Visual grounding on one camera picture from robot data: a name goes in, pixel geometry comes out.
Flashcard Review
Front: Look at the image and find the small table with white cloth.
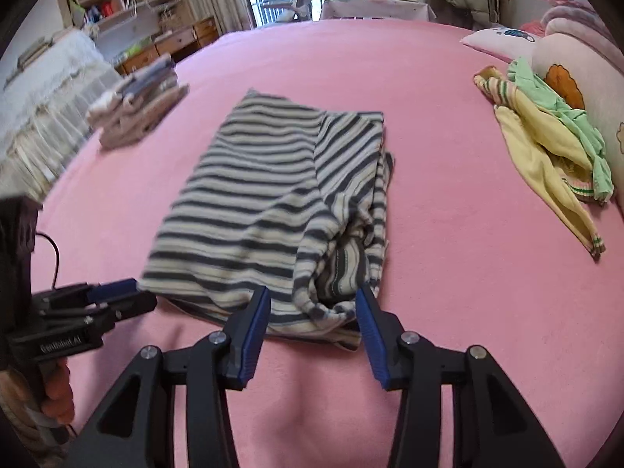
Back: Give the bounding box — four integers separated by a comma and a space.
319, 0, 437, 23

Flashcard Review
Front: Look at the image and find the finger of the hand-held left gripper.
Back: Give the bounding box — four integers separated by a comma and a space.
87, 278, 145, 304
100, 291, 158, 325

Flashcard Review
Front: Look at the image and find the wooden desk with drawers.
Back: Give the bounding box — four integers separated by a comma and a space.
117, 17, 220, 76

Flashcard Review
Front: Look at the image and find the pink cartoon pillow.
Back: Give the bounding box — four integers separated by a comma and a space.
461, 27, 544, 63

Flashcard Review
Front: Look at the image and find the pink bed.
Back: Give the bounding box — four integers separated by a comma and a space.
29, 18, 624, 468

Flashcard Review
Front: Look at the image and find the rolled pink cartoon blanket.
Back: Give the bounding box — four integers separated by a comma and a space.
531, 34, 624, 227

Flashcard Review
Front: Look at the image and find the blue grey folded garment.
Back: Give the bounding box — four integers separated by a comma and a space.
119, 53, 177, 99

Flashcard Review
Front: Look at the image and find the striped long-sleeve shirt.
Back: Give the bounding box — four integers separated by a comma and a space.
139, 88, 395, 352

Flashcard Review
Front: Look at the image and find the black cable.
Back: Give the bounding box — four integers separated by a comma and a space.
35, 231, 62, 289

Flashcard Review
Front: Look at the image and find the beige folded garment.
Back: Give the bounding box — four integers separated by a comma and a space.
100, 85, 190, 150

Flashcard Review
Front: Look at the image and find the yellow garment with striped cuffs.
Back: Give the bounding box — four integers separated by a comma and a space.
474, 66, 606, 257

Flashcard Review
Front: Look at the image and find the light green garment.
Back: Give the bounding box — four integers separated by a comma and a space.
507, 57, 614, 204

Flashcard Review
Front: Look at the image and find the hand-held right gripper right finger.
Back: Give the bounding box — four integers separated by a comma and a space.
355, 287, 566, 468

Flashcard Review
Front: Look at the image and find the white folded garment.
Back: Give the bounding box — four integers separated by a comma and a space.
87, 83, 179, 126

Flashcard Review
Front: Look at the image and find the person's left hand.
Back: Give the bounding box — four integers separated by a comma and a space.
39, 357, 75, 425

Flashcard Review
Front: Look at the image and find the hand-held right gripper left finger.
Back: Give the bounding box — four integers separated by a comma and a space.
68, 285, 272, 468

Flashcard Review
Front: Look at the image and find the folded pink striped quilt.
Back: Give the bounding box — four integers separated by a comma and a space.
535, 0, 624, 75

